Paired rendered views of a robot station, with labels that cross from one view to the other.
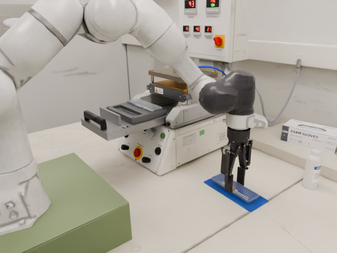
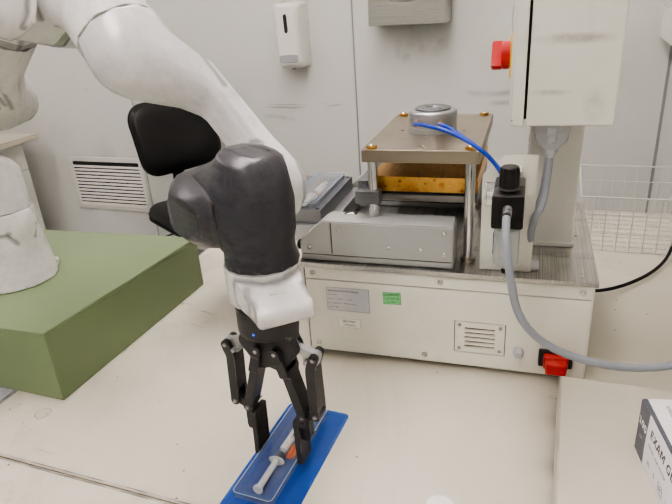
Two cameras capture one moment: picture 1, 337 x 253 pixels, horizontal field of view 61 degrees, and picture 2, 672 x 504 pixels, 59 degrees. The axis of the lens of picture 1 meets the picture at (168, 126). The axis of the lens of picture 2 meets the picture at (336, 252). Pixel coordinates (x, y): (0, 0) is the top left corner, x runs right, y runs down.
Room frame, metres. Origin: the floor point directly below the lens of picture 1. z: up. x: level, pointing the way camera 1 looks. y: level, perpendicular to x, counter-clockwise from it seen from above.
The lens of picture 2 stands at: (0.63, -0.82, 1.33)
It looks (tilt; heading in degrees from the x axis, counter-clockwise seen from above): 24 degrees down; 58
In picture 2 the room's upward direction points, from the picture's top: 4 degrees counter-clockwise
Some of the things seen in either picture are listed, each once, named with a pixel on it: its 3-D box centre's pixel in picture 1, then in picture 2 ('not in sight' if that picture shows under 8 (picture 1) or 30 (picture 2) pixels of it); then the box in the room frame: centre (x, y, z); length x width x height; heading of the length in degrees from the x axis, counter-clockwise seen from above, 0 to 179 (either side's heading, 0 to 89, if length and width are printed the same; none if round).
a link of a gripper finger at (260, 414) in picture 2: (228, 182); (260, 426); (0.86, -0.21, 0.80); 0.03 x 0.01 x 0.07; 35
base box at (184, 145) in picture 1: (183, 129); (427, 279); (1.28, -0.07, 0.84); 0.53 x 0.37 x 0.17; 129
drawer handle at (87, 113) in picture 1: (94, 119); not in sight; (1.02, 0.28, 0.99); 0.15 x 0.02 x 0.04; 39
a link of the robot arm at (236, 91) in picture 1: (228, 92); (228, 199); (0.87, -0.19, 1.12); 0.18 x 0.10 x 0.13; 101
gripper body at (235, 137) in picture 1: (237, 139); (269, 333); (0.88, -0.23, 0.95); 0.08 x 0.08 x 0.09
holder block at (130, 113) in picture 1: (135, 110); (296, 196); (1.14, 0.13, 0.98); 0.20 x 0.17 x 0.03; 39
